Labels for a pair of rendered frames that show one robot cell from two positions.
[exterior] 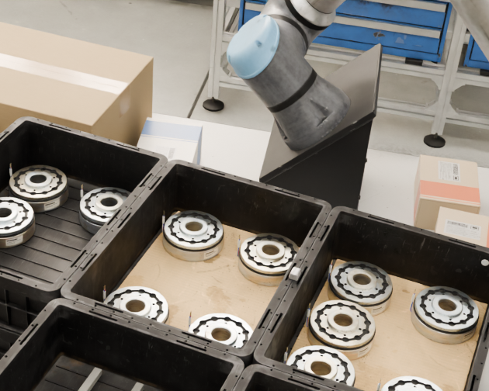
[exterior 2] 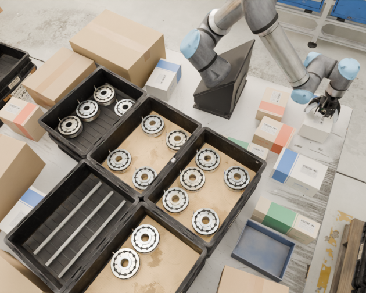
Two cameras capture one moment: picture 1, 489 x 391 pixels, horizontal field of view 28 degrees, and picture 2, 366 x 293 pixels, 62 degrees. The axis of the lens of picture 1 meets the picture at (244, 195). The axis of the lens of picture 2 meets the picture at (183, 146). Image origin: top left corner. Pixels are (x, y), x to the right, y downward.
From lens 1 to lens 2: 0.72 m
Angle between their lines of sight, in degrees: 28
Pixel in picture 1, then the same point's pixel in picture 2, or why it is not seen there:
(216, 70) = not seen: hidden behind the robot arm
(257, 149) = not seen: hidden behind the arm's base
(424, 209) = (259, 114)
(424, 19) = not seen: outside the picture
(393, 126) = (297, 35)
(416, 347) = (220, 190)
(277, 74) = (197, 59)
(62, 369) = (90, 179)
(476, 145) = (329, 48)
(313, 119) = (211, 78)
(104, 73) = (141, 42)
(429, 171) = (267, 96)
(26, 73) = (112, 39)
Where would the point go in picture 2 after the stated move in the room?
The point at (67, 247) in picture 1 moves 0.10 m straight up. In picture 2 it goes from (108, 124) to (102, 110)
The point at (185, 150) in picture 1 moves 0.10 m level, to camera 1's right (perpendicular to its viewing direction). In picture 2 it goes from (169, 77) to (187, 81)
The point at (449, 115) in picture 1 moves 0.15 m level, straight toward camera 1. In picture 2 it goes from (319, 35) to (314, 46)
